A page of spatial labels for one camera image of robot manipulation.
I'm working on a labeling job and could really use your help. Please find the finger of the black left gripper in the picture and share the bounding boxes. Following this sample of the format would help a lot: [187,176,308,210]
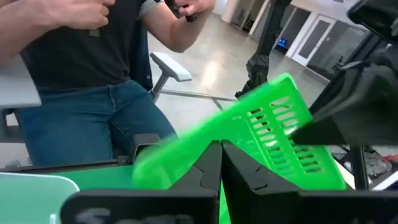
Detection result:
[291,119,343,146]

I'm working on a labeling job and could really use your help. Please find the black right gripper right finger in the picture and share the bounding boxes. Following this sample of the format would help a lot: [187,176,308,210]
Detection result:
[221,139,302,194]

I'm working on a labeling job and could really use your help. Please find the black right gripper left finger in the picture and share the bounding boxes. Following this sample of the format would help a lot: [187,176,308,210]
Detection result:
[169,139,223,194]

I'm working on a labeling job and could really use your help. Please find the green slotted plastic basket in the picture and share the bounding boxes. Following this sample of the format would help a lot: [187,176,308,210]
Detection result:
[132,73,348,224]

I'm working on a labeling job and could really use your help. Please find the clear plastic basket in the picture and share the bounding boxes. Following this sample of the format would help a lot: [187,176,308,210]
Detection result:
[0,172,80,224]

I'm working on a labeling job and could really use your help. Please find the white framed door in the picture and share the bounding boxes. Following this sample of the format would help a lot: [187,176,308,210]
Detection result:
[291,13,339,68]

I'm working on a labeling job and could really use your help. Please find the green table mat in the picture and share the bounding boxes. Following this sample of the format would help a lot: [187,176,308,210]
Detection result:
[46,164,138,191]

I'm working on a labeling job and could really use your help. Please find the grey office chair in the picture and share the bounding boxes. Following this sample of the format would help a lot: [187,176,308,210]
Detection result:
[0,51,238,144]

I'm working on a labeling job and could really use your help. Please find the person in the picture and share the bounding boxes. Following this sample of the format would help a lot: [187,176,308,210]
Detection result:
[0,0,218,167]

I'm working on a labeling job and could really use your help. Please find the person's left hand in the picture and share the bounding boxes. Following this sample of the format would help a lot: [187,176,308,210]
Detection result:
[173,0,216,18]

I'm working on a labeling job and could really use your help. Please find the person's hand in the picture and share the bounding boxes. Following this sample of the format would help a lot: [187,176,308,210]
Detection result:
[173,0,216,18]
[39,0,116,31]

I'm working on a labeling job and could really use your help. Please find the person's right hand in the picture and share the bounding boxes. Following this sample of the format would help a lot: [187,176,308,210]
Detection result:
[39,0,116,31]

